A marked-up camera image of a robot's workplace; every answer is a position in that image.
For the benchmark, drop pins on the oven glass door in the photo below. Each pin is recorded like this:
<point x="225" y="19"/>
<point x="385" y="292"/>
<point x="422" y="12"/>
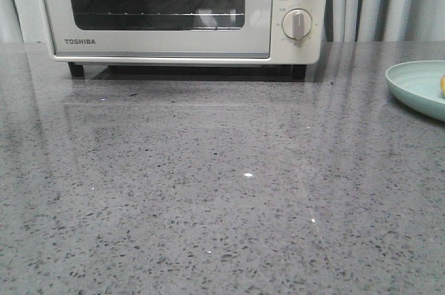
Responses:
<point x="160" y="42"/>

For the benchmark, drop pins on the golden croissant bread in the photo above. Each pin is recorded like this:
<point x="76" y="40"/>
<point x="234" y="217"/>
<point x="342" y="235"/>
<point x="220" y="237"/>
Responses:
<point x="442" y="85"/>

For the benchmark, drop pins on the lower oven control knob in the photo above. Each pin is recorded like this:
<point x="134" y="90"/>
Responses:
<point x="297" y="24"/>

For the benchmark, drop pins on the white Toshiba toaster oven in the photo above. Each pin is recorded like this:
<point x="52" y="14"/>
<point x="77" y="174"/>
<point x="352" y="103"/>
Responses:
<point x="295" y="55"/>

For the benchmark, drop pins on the grey curtain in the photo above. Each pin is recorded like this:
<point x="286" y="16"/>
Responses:
<point x="345" y="20"/>

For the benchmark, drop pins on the light green plate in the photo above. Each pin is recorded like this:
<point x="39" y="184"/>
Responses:
<point x="417" y="85"/>

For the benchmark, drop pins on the oven wire rack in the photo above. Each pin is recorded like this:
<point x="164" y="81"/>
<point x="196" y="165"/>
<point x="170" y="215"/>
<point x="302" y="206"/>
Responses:
<point x="160" y="15"/>

